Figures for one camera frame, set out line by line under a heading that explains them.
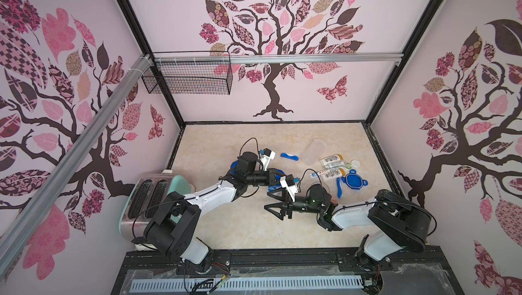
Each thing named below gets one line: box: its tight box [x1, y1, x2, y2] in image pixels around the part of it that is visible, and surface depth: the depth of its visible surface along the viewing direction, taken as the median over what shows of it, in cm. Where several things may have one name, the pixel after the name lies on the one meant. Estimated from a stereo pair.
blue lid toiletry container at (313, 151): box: [301, 138, 327, 166], surface depth 106 cm
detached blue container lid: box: [341, 168, 369, 190], surface depth 97 cm
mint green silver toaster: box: [118, 174, 194, 241], surface depth 76 cm
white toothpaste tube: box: [308, 161, 345, 179], surface depth 100 cm
